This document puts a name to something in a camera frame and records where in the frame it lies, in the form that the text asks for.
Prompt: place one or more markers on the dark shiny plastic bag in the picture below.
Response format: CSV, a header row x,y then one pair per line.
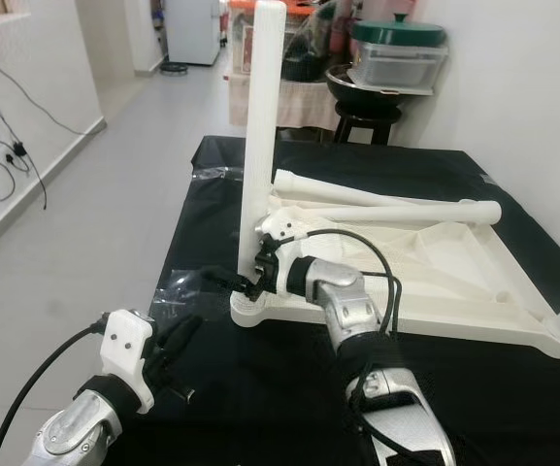
x,y
318,53

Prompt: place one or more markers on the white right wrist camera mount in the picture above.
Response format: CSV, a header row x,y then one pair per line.
x,y
278,228

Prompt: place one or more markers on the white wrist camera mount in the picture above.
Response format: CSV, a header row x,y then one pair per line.
x,y
124,349
278,228

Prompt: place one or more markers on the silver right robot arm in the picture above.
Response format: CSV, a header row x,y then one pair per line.
x,y
347,306

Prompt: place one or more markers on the clear plastic storage container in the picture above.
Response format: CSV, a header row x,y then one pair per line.
x,y
401,66

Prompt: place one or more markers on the white plastic table top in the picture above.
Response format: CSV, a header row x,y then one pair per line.
x,y
454,272

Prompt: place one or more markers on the white box appliance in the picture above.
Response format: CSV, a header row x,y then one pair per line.
x,y
192,34

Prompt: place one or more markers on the black power plug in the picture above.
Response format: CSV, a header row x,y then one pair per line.
x,y
17,153

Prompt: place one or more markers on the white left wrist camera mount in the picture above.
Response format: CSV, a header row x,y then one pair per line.
x,y
124,349

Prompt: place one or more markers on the beige covered side table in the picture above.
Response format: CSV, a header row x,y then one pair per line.
x,y
304,102

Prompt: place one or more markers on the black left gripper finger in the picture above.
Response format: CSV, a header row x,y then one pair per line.
x,y
178,335

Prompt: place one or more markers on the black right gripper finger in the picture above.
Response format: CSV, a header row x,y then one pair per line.
x,y
229,281

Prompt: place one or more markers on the orange lidded storage box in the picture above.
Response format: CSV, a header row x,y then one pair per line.
x,y
299,9

